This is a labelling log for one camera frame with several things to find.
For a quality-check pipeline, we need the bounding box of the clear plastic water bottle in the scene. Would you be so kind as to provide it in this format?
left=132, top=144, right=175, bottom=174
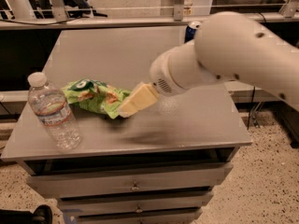
left=28, top=72, right=82, bottom=150

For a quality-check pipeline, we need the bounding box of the metal guard rail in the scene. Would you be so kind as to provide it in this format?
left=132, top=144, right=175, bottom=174
left=1, top=0, right=298, bottom=30

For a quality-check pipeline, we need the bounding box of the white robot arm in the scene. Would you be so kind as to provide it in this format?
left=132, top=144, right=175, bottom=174
left=118, top=12, right=299, bottom=118

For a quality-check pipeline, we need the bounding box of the middle grey drawer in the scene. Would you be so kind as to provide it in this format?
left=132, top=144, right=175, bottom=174
left=59, top=190, right=213, bottom=217

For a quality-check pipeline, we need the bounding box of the grey drawer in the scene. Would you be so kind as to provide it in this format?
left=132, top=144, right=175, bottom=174
left=59, top=190, right=213, bottom=217
left=27, top=162, right=233, bottom=199
left=76, top=208, right=202, bottom=224

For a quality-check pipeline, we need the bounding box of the green rice chip bag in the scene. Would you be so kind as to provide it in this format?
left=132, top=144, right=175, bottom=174
left=63, top=78, right=131, bottom=119

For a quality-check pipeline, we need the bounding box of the blue pepsi can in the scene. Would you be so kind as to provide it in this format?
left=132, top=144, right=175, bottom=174
left=184, top=21, right=201, bottom=43

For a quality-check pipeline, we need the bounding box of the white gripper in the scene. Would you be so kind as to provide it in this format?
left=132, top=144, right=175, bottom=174
left=117, top=42, right=218, bottom=118

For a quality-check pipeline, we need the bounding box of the bottom grey drawer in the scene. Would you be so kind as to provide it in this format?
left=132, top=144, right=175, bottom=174
left=76, top=208, right=202, bottom=224

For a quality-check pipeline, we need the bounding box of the top grey drawer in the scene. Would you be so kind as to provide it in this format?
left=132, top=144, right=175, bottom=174
left=27, top=162, right=233, bottom=199

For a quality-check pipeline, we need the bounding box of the black object bottom left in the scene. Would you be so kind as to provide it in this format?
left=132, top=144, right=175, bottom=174
left=0, top=204, right=52, bottom=224

